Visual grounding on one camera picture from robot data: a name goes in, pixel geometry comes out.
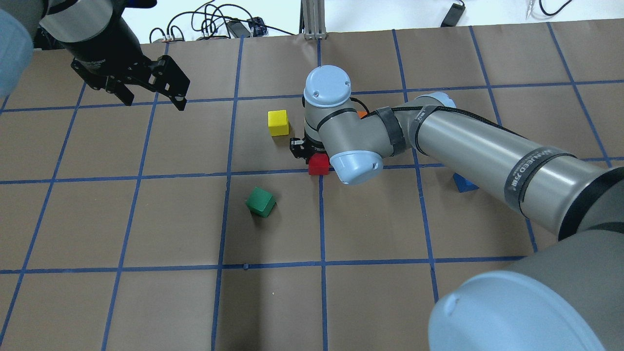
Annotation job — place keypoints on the blue wooden block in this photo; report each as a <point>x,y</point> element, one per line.
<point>463,184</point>

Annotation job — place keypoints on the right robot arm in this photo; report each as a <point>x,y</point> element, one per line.
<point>568,297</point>

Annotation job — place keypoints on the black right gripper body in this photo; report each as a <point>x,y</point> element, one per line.
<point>298,147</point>

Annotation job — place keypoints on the yellow wooden block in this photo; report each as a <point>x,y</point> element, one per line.
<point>278,123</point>

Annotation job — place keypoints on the black power brick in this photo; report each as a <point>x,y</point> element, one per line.
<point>453,15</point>

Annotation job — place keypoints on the green wooden block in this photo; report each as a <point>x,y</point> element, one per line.
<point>260,202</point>

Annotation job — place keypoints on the red wooden block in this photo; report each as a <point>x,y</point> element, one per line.
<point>319,165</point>

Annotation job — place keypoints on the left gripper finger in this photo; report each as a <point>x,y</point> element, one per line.
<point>118,88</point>
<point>167,78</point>

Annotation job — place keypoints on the aluminium frame post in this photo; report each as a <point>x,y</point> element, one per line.
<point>312,22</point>

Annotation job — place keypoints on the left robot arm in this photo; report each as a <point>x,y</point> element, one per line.
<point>20,20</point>

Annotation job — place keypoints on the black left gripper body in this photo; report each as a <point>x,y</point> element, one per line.
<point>103,48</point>

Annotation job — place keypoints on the black electronics box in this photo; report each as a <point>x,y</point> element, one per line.
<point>257,27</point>

